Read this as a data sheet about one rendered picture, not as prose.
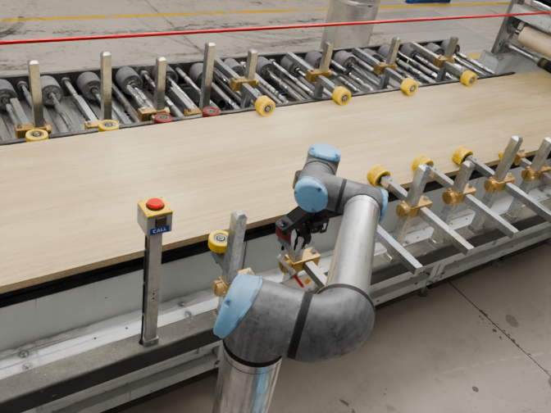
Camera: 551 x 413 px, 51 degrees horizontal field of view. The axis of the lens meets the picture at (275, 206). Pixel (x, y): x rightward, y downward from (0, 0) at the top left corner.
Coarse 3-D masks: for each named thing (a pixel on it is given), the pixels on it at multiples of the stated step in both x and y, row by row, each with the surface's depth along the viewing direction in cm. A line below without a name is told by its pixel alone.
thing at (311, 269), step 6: (282, 240) 201; (288, 240) 200; (288, 246) 199; (306, 264) 191; (312, 264) 192; (306, 270) 192; (312, 270) 189; (318, 270) 190; (312, 276) 189; (318, 276) 187; (324, 276) 188; (318, 282) 187; (324, 282) 186
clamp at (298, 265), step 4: (308, 248) 196; (304, 252) 194; (308, 252) 195; (316, 252) 195; (288, 256) 191; (304, 256) 193; (308, 256) 193; (312, 256) 193; (316, 256) 194; (288, 260) 190; (300, 260) 191; (304, 260) 191; (308, 260) 192; (312, 260) 194; (316, 260) 195; (280, 264) 192; (292, 264) 189; (296, 264) 190; (300, 264) 191; (316, 264) 196; (280, 268) 192; (284, 268) 190; (296, 268) 191; (300, 268) 193; (284, 272) 191; (296, 272) 193
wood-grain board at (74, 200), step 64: (192, 128) 243; (256, 128) 252; (320, 128) 262; (384, 128) 273; (448, 128) 284; (512, 128) 297; (0, 192) 189; (64, 192) 195; (128, 192) 201; (192, 192) 207; (256, 192) 213; (0, 256) 166; (64, 256) 170; (128, 256) 176
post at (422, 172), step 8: (424, 168) 200; (416, 176) 204; (424, 176) 202; (416, 184) 204; (424, 184) 205; (408, 192) 208; (416, 192) 205; (408, 200) 209; (416, 200) 208; (400, 224) 216; (408, 224) 215; (400, 232) 216; (400, 240) 219; (392, 256) 223
